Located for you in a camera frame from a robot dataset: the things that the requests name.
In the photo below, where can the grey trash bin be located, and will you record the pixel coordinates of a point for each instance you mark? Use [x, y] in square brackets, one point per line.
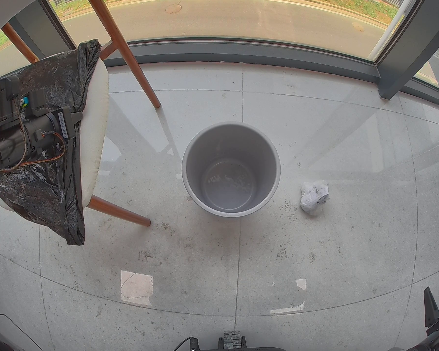
[230, 159]

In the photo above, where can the white paper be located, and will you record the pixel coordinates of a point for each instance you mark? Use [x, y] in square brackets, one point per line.
[314, 197]

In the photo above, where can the black plastic bag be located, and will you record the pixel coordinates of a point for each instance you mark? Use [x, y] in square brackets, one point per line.
[47, 192]

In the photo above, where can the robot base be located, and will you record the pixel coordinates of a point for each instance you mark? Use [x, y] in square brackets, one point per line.
[233, 340]

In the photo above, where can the white cushioned wooden chair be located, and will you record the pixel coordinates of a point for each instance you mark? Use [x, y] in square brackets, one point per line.
[93, 123]

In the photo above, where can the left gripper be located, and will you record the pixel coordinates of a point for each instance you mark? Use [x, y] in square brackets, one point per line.
[40, 133]

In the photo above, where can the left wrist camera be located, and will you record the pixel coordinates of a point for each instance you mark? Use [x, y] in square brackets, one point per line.
[37, 102]

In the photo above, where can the window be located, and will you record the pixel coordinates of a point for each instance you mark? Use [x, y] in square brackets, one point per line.
[241, 20]

